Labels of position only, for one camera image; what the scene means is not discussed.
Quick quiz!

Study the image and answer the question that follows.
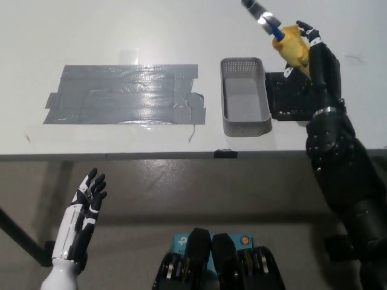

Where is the white and black left hand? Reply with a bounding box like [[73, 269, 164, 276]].
[[51, 167, 108, 264]]

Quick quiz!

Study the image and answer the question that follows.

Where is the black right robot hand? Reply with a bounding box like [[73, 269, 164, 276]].
[[283, 20, 346, 114]]

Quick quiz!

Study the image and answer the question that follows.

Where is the blue hammer with yellow wrap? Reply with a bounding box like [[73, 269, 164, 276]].
[[241, 0, 313, 74]]

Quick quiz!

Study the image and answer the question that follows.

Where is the black diagonal table leg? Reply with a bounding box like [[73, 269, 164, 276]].
[[0, 205, 46, 264]]

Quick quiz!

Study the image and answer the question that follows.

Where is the grey perforated plastic basket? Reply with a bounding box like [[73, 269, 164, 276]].
[[220, 57, 272, 138]]

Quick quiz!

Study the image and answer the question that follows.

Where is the teal router box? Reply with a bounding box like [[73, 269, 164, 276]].
[[174, 233, 253, 277]]

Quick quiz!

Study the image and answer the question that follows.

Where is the small black tape piece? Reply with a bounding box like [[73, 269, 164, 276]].
[[213, 148, 238, 160]]

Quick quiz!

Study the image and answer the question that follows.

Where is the grey duct tape patch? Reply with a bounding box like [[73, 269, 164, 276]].
[[42, 63, 207, 125]]

